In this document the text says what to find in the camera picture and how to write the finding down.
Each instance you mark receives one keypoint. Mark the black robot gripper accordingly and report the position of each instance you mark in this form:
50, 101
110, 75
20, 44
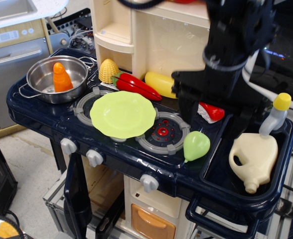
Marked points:
227, 90

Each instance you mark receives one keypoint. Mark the green toy pear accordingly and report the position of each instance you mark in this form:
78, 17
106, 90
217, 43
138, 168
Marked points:
196, 144

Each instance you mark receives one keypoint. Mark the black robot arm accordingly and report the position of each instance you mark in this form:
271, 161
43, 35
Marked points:
237, 29

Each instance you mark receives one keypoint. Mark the light green plastic plate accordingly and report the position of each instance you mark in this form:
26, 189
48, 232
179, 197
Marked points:
122, 114

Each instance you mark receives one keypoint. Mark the red white toy sushi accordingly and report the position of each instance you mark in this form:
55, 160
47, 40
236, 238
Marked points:
210, 113

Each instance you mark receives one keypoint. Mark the grey red right burner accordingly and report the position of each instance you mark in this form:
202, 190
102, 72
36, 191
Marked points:
166, 136

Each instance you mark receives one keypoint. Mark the cream toy jug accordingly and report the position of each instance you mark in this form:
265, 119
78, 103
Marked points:
252, 158

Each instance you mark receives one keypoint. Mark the yellow toy banana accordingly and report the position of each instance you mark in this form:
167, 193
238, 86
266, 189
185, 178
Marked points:
161, 83

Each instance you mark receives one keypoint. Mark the grey yellow toy faucet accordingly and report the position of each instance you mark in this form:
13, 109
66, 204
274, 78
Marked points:
277, 115

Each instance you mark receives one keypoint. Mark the cream toy kitchen back shelf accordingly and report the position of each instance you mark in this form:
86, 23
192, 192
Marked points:
168, 37

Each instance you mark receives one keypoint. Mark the grey right stove knob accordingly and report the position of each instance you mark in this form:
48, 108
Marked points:
149, 183

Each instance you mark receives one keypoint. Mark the grey stove knob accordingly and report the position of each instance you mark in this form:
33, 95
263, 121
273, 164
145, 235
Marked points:
94, 157
149, 183
68, 146

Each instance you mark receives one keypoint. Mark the red toy chili pepper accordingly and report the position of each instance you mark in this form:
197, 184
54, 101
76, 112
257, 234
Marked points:
127, 82

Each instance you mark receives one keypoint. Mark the navy toy kitchen counter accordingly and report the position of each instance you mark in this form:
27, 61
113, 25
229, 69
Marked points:
217, 197

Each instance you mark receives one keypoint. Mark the yellow toy corn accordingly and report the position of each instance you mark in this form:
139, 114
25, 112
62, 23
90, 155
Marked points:
107, 69

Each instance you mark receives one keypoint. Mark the grey middle stove knob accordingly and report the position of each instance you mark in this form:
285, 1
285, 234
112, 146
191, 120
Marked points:
94, 157

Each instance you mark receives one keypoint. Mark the orange toy drawer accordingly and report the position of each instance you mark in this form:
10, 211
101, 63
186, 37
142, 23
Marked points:
150, 225

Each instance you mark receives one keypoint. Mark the grey left burner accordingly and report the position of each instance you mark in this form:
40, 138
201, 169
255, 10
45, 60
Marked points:
84, 105

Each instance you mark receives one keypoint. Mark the grey left stove knob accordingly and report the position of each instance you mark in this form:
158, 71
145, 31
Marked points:
68, 146

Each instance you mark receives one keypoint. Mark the orange toy carrot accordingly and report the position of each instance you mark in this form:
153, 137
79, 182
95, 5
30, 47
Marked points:
61, 79

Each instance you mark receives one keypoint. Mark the navy toy oven door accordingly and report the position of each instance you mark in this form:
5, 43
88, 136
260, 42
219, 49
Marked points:
77, 205

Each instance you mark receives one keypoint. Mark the stainless steel pot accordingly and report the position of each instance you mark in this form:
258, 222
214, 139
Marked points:
40, 78

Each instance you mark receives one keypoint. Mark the grey toy dishwasher unit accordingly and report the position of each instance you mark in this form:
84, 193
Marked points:
23, 41

